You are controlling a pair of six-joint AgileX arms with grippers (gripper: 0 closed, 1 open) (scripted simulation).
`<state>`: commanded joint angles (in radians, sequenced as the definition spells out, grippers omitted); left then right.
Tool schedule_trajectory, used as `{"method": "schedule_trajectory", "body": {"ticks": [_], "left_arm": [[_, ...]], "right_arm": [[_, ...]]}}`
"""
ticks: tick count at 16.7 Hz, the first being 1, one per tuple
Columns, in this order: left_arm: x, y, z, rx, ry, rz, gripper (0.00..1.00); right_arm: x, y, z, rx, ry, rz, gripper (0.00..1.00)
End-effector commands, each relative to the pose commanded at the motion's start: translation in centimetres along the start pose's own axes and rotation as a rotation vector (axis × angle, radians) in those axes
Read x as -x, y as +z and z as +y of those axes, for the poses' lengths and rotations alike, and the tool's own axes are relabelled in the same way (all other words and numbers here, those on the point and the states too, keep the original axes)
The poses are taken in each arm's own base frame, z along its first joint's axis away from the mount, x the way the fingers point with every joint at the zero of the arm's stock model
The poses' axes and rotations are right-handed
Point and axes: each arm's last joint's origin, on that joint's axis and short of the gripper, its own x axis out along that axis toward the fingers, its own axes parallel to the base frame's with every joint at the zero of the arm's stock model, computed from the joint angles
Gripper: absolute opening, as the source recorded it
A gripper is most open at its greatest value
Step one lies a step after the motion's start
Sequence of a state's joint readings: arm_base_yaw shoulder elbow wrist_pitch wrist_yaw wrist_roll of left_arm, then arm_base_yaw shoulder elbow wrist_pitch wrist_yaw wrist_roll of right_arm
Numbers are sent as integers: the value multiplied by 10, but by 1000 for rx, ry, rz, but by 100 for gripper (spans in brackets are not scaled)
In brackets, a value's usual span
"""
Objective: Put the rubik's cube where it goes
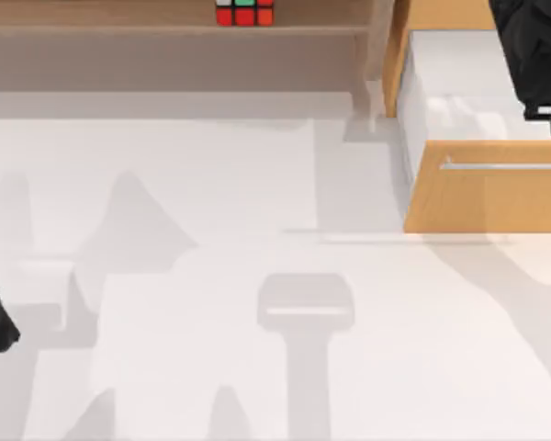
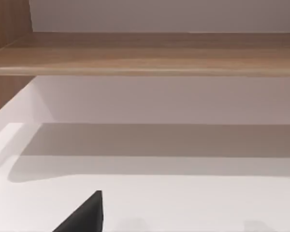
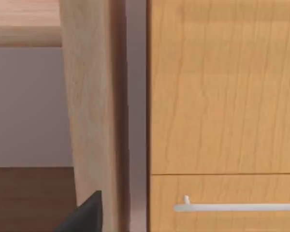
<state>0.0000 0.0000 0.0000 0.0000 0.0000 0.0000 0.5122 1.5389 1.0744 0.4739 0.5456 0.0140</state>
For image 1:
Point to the multicoloured puzzle cube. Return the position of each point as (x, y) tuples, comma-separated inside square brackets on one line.
[(244, 16)]

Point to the pale wooden drawer front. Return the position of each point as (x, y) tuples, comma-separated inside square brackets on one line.
[(486, 202)]

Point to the wooden open shelf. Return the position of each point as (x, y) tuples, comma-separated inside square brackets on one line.
[(174, 55)]

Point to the grey drawer inside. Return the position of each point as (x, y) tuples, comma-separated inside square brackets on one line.
[(464, 82)]

